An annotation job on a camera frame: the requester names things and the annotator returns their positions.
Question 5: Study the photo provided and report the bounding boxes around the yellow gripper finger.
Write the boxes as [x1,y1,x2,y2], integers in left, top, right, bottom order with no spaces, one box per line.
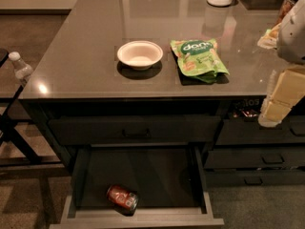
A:
[272,67,305,107]
[258,98,291,128]

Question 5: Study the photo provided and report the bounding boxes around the red coke can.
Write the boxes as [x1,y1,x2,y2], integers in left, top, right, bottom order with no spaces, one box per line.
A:
[107,184,139,213]

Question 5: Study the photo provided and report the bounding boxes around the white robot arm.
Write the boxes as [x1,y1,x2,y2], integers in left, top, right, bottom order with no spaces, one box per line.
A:
[258,0,305,128]

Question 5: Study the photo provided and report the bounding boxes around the snack packets in drawer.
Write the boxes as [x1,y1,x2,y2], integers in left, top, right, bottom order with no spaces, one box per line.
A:
[230,108,259,118]

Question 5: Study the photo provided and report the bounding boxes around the right top open drawer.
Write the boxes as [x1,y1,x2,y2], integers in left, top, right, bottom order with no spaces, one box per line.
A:
[216,96,305,146]

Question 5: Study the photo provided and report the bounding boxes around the open drawer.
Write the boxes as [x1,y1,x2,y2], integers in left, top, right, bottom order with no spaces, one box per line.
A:
[216,96,305,146]
[50,146,224,229]

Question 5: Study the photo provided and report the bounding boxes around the right middle drawer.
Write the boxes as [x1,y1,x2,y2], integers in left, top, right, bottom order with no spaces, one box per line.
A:
[204,147,305,169]

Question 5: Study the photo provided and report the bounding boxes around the right bottom drawer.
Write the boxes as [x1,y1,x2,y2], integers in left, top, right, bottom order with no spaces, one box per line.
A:
[205,170,305,187]

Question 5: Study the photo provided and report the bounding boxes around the dark cabinet counter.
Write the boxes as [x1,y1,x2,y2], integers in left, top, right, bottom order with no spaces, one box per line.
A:
[20,0,305,229]

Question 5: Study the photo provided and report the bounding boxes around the open middle drawer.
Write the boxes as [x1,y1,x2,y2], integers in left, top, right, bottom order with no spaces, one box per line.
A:
[50,146,224,229]

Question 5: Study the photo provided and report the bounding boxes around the closed top drawer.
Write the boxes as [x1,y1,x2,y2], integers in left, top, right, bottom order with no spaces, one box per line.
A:
[49,114,220,145]

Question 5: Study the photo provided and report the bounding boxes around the yellow snack packet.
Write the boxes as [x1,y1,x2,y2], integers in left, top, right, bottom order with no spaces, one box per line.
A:
[257,23,280,50]

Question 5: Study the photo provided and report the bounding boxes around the glass jar of nuts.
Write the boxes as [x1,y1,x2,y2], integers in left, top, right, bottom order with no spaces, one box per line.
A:
[275,0,298,24]

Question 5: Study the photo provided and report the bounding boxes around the green chip bag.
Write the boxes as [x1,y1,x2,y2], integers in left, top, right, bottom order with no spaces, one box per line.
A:
[170,39,229,84]

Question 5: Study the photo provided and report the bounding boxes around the white paper bowl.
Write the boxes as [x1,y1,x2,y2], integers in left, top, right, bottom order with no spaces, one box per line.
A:
[117,41,163,71]

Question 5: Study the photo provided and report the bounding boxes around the black folding table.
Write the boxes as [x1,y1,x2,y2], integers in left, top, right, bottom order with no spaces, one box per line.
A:
[0,48,63,169]

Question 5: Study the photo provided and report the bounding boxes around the clear plastic water bottle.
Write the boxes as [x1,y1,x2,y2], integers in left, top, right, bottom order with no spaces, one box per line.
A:
[9,52,33,86]

